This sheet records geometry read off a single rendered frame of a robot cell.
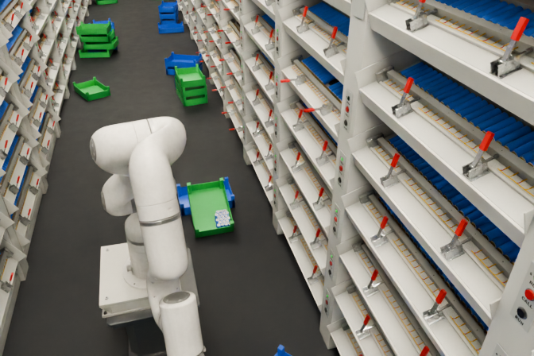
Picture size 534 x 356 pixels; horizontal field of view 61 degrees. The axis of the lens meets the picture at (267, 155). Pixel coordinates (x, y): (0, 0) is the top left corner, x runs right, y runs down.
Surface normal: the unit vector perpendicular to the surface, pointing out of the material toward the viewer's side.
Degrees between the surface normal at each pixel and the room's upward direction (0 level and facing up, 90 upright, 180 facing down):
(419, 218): 21
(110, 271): 5
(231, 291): 0
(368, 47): 90
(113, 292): 5
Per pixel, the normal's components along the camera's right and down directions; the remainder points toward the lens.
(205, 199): 0.09, -0.65
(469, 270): -0.33, -0.75
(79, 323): 0.00, -0.85
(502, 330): -0.96, 0.14
